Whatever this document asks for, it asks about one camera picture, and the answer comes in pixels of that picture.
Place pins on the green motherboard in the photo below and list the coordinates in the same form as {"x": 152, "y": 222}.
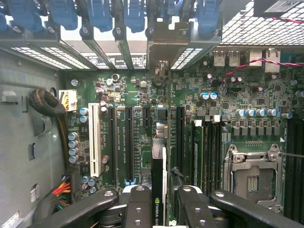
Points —
{"x": 249, "y": 99}

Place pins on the black RAM slot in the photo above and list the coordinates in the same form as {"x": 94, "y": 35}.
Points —
{"x": 219, "y": 154}
{"x": 213, "y": 154}
{"x": 207, "y": 154}

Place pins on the blue card clip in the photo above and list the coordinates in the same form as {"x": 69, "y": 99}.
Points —
{"x": 26, "y": 14}
{"x": 63, "y": 14}
{"x": 207, "y": 14}
{"x": 175, "y": 7}
{"x": 134, "y": 14}
{"x": 99, "y": 14}

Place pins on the short black expansion slot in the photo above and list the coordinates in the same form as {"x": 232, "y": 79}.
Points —
{"x": 146, "y": 117}

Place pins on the white power connector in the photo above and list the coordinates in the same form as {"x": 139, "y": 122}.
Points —
{"x": 69, "y": 101}

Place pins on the metal CPU socket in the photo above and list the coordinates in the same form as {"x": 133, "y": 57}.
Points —
{"x": 251, "y": 180}

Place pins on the black open PC case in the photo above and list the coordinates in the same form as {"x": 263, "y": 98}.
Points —
{"x": 23, "y": 142}

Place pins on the thin metal locking lever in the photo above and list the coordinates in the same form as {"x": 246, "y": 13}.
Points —
{"x": 292, "y": 155}

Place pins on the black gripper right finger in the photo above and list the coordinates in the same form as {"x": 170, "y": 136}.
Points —
{"x": 197, "y": 209}

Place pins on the white expansion slot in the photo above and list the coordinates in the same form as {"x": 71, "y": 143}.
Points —
{"x": 94, "y": 137}

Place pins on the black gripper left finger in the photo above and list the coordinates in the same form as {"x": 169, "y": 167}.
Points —
{"x": 137, "y": 209}

